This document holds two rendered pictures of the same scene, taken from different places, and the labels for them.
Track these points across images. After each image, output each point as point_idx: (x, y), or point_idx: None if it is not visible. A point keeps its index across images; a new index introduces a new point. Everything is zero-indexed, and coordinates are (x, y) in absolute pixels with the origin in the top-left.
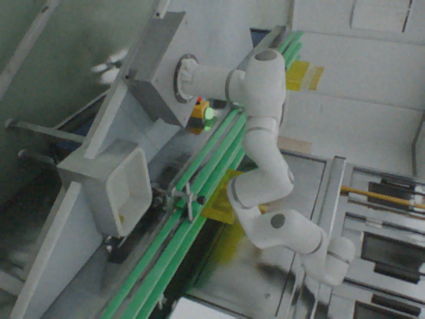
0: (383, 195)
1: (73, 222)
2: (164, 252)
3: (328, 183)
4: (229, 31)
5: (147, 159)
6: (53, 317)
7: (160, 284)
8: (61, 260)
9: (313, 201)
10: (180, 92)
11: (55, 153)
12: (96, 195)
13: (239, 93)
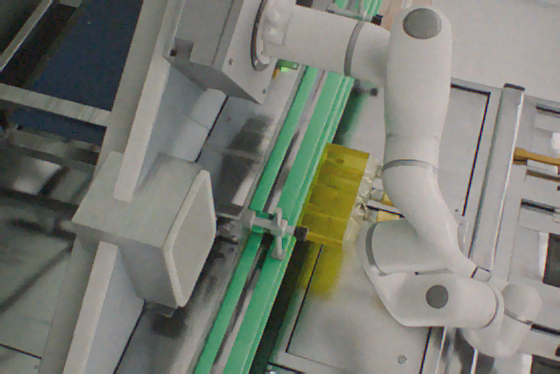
0: None
1: (110, 303)
2: (245, 317)
3: (493, 144)
4: None
5: (195, 154)
6: None
7: None
8: (99, 361)
9: (466, 179)
10: (260, 58)
11: (0, 122)
12: (145, 261)
13: (369, 73)
